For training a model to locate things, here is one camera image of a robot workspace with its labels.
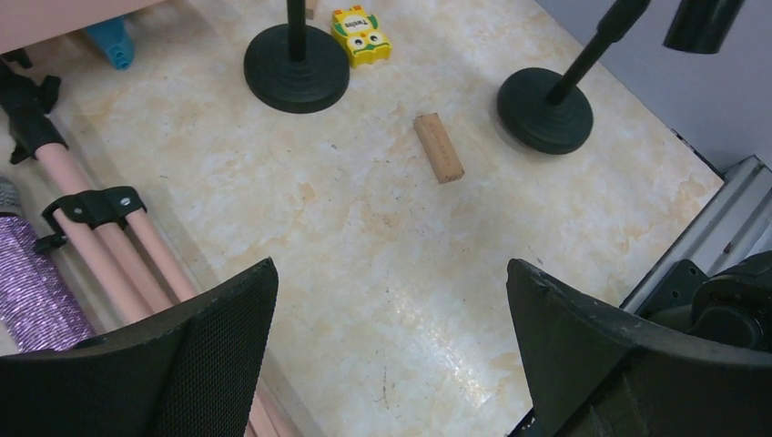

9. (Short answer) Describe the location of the yellow owl toy block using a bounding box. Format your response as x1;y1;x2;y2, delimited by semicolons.
330;5;392;68

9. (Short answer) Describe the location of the black microphone desk stand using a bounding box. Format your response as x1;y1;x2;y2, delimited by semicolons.
243;0;350;114

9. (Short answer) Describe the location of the blue yellow toy block car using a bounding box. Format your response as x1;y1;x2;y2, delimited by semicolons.
84;15;135;70

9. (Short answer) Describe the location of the purple glitter microphone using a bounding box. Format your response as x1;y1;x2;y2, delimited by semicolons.
1;177;96;352

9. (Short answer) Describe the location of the long wooden block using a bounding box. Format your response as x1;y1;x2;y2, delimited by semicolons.
413;113;464;184

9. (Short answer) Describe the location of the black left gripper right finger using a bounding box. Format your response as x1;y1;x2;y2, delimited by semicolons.
506;259;772;437

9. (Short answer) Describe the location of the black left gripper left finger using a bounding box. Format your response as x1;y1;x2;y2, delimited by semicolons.
1;259;279;436

